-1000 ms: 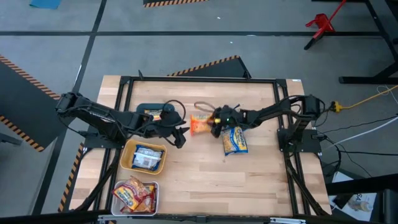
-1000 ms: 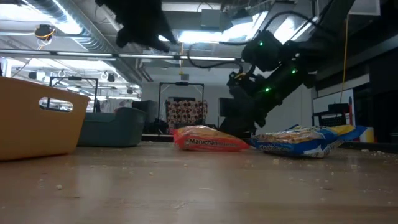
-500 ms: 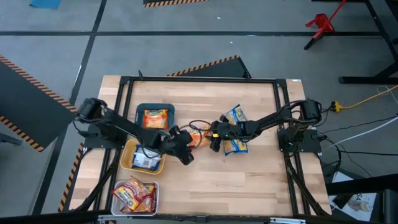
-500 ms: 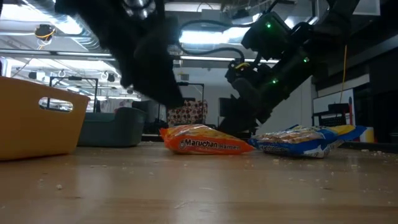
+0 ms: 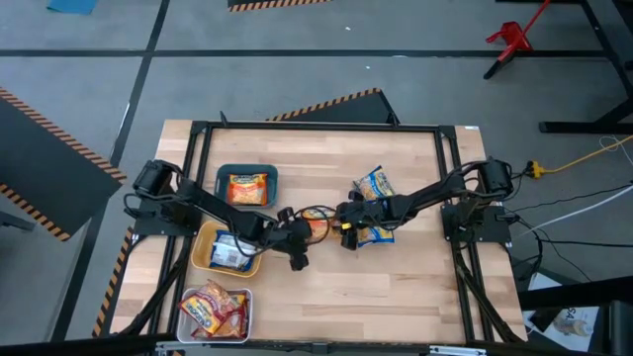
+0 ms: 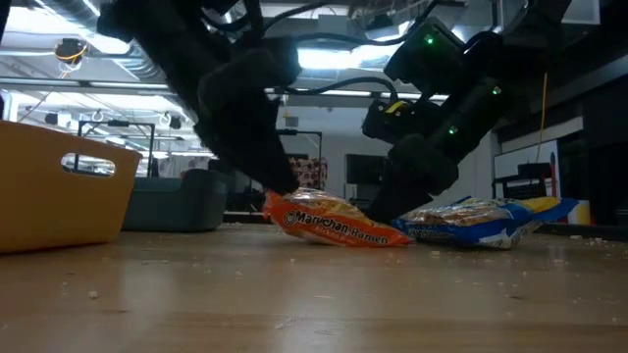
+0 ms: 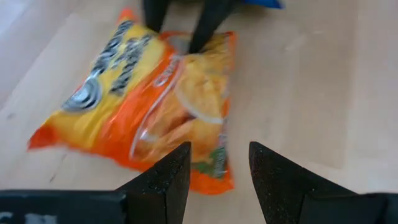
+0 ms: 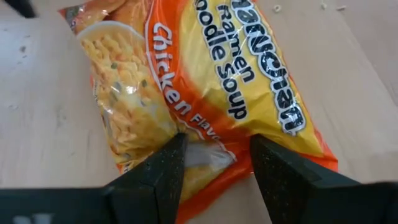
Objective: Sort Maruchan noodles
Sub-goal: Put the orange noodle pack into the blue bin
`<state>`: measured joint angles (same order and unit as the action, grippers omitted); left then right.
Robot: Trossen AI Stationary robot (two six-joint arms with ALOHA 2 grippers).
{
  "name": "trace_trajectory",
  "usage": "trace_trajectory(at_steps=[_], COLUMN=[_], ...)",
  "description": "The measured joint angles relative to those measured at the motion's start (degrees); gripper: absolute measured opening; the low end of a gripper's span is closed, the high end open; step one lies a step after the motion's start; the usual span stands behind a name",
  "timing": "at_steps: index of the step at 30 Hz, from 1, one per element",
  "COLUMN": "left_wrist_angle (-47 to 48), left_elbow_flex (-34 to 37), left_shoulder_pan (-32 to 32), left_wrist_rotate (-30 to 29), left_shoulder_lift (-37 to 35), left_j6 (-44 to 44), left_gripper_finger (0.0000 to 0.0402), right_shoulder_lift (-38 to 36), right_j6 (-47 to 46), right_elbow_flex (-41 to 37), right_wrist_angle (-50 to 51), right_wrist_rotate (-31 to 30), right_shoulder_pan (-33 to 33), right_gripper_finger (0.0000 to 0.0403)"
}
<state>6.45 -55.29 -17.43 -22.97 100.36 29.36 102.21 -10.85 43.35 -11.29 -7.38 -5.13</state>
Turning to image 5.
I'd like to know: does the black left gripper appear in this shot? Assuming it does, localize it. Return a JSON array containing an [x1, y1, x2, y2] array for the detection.
[[275, 206, 320, 272]]

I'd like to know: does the black equipment stand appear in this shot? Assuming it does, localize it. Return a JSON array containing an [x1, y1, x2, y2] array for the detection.
[[517, 275, 633, 356]]

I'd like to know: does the white plastic bin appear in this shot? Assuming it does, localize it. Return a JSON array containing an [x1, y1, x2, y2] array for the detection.
[[176, 287, 254, 345]]

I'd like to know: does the black desk frame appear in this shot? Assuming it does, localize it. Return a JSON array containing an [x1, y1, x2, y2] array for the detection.
[[537, 0, 633, 134]]

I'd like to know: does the black rail with silver brackets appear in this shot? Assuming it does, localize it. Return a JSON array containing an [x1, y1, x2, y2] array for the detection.
[[0, 334, 545, 356]]

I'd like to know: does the orange Maruchan noodle packet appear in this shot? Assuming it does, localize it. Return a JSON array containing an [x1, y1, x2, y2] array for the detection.
[[226, 172, 270, 207], [300, 206, 343, 245]]

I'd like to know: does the white floor cable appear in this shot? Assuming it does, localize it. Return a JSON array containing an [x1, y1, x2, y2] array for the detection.
[[523, 185, 633, 233]]

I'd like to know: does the blue floor mat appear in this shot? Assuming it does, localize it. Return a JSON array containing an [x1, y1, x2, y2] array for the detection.
[[46, 0, 98, 15]]

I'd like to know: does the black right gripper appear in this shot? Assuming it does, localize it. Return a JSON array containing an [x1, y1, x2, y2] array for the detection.
[[329, 189, 397, 252]]

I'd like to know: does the dark desk foot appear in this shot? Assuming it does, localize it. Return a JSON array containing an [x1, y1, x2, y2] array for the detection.
[[0, 210, 37, 233]]

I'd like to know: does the black aluminium table frame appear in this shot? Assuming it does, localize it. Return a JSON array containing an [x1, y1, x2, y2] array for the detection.
[[111, 111, 528, 346]]

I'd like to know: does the red Maruchan noodle packet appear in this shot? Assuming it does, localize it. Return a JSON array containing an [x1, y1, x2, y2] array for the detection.
[[217, 292, 250, 340], [178, 279, 234, 336]]

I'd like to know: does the white paper sheet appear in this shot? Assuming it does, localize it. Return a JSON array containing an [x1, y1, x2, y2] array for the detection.
[[523, 271, 602, 353]]

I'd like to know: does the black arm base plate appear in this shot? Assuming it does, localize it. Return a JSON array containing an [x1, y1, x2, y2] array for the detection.
[[441, 203, 513, 244], [132, 197, 205, 237]]

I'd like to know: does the yellow extension cable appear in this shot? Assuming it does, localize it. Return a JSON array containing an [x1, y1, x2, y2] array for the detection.
[[526, 133, 633, 180]]

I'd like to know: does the teal plastic bin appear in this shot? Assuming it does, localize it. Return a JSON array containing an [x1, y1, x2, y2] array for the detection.
[[214, 163, 280, 210]]

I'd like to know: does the black floor cable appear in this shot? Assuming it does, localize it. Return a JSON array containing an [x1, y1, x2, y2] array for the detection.
[[508, 217, 633, 283]]

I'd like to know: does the yellow plastic bin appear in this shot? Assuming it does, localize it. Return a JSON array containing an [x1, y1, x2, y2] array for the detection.
[[190, 219, 264, 279]]

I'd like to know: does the large hazard-striped black mat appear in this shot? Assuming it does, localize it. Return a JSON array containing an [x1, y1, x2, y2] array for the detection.
[[0, 86, 128, 243]]

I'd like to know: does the hazard tape strip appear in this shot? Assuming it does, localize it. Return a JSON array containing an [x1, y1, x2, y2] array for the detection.
[[92, 225, 136, 339]]

